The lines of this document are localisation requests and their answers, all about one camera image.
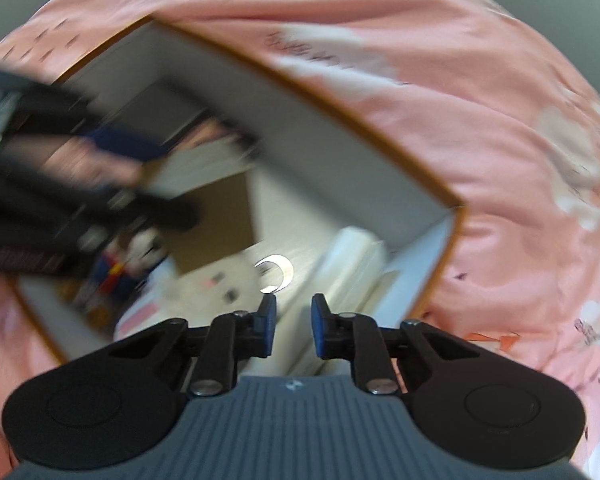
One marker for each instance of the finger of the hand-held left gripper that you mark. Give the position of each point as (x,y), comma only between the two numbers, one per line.
(145,207)
(130,110)

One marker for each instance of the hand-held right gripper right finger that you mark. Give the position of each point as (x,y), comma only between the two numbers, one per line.
(321,327)

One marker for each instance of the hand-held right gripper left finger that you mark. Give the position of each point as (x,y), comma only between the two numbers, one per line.
(266,325)

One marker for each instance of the red panda plush toy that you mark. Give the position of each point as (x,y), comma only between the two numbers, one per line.
(130,260)

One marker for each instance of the white box with orange edge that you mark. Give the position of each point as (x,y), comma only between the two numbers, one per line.
(330,170)

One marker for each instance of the brown cardboard sheet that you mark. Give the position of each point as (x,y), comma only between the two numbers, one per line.
(215,225)

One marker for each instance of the pink printed blanket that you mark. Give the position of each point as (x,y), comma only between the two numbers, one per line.
(455,110)

